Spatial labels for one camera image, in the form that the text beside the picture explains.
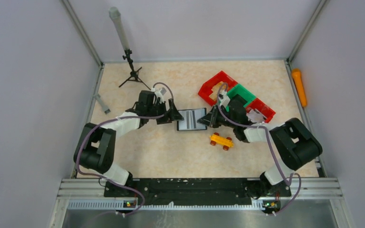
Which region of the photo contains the orange flashlight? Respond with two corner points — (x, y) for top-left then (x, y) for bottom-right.
(291, 68), (307, 107)

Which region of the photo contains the purple cable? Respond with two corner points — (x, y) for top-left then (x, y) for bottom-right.
(217, 82), (302, 216)
(75, 82), (174, 218)

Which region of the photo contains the green plastic bin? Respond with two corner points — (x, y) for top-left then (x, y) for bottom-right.
(227, 84), (257, 108)

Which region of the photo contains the red bin with wooden blocks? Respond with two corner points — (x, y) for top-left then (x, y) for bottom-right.
(198, 71), (238, 106)

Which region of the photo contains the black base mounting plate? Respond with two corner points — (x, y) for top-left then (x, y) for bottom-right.
(104, 178), (292, 206)

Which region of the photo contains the black leather card holder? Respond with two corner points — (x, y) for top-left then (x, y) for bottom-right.
(176, 108), (207, 131)

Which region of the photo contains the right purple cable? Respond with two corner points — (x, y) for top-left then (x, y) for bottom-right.
(217, 82), (302, 216)

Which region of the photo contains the red bin with plastic bags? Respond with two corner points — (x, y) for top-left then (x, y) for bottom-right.
(246, 98), (276, 123)

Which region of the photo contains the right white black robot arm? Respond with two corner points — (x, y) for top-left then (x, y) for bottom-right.
(197, 99), (323, 196)

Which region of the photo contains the small grey tool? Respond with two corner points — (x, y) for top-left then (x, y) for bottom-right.
(93, 93), (111, 114)

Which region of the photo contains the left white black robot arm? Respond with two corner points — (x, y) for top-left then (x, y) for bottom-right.
(73, 88), (184, 196)

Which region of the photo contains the black tripod with grey tube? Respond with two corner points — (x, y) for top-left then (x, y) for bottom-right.
(109, 7), (150, 89)

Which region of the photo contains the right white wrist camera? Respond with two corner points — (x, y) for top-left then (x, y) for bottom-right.
(217, 91), (231, 108)

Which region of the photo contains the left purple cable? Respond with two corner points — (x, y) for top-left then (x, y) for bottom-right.
(75, 82), (174, 218)

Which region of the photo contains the yellow toy brick car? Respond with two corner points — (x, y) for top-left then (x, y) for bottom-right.
(210, 133), (234, 151)

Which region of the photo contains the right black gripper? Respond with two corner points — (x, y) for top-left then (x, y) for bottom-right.
(198, 104), (238, 128)

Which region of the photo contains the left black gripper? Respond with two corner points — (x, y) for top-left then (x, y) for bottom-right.
(147, 98), (183, 124)

